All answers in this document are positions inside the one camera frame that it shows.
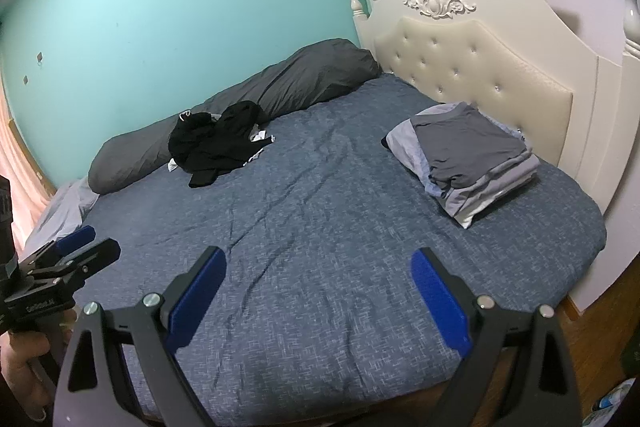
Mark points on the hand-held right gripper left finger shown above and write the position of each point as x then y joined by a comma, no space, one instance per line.
200,292

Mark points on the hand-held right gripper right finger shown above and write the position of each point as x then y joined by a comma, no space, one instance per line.
440,302

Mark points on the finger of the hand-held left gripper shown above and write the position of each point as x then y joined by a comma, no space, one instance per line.
95,257
77,237

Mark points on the grey shorts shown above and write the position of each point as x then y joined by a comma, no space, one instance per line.
470,142

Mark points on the person's left hand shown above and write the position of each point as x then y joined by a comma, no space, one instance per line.
20,357

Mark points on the light grey blanket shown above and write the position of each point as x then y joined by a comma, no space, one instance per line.
65,207

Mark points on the pink curtain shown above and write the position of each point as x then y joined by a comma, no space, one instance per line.
25,187

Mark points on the wooden board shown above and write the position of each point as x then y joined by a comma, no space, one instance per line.
37,167

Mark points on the white folded garment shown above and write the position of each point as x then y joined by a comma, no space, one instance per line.
467,221

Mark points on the blue checked folded garment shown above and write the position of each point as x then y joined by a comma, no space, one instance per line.
436,192

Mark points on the black track pants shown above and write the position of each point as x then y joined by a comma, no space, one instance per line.
225,162

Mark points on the blue patterned bedspread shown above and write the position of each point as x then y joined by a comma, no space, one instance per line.
325,207

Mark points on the black hoodie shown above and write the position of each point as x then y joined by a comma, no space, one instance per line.
192,142

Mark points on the light grey folded garment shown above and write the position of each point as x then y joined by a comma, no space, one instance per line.
402,142

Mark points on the black garment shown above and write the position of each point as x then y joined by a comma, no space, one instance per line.
240,119

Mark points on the white blue plastic packet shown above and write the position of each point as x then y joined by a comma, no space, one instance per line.
610,402

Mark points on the cream bed headboard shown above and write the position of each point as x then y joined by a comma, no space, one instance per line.
450,57

